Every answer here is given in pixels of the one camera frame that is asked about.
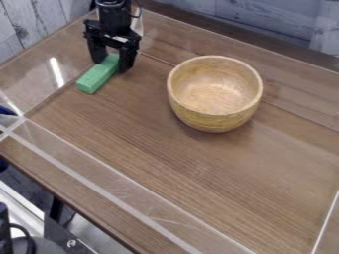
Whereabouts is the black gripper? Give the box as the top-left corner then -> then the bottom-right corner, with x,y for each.
84,19 -> 142,73

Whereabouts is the green rectangular block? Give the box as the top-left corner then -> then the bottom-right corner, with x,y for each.
76,53 -> 119,94

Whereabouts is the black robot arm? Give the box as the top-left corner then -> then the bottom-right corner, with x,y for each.
84,0 -> 142,73

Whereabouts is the light wooden bowl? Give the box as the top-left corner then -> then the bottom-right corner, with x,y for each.
167,55 -> 263,133

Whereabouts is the black table leg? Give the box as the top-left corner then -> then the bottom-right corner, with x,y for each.
50,197 -> 66,222

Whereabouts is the clear acrylic tray enclosure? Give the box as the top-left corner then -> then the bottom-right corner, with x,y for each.
0,7 -> 339,254

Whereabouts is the black metal bracket with bolt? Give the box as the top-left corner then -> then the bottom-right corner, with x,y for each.
44,216 -> 98,254

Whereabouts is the black cable loop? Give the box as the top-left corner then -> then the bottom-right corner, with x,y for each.
0,223 -> 38,254

